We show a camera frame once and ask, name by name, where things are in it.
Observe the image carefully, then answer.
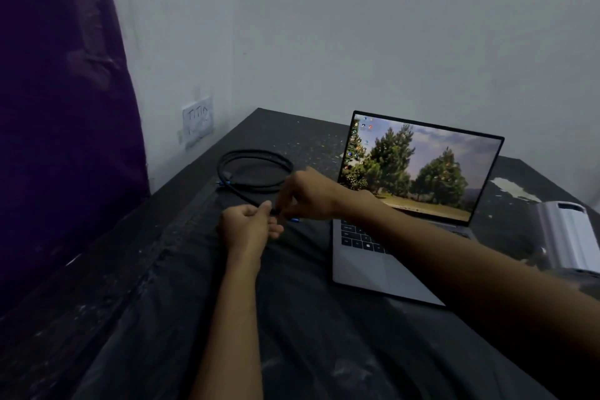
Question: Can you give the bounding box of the dark plastic sheet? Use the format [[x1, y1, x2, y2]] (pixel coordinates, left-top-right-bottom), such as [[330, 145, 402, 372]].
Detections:
[[70, 177, 600, 400]]

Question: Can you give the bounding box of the black HDMI cable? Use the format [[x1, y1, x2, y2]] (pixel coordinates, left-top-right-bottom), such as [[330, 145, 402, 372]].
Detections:
[[216, 149, 302, 224]]

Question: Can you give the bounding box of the grey laptop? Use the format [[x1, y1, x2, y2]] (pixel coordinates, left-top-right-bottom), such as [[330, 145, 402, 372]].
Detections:
[[331, 109, 506, 308]]

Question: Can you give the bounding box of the person's right hand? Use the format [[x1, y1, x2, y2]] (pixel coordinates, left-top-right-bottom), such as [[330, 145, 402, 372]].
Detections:
[[274, 166, 368, 223]]

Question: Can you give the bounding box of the white wall socket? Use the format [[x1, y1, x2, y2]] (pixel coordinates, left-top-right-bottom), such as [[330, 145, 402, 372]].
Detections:
[[181, 95, 216, 150]]

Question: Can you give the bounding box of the person's left forearm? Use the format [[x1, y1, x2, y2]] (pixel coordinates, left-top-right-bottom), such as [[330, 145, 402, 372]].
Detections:
[[189, 252, 266, 400]]

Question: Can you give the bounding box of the purple cloth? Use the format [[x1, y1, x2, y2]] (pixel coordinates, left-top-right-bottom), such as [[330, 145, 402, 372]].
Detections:
[[0, 0, 151, 319]]

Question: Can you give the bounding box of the person's left hand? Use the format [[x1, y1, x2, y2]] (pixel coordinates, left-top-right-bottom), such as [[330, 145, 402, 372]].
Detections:
[[215, 200, 285, 268]]

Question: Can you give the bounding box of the white mini projector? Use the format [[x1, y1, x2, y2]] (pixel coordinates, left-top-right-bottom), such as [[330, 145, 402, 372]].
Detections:
[[528, 200, 600, 274]]

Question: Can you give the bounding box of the person's right forearm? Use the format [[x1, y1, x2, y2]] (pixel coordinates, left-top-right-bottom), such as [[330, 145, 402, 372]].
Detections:
[[344, 189, 600, 361]]

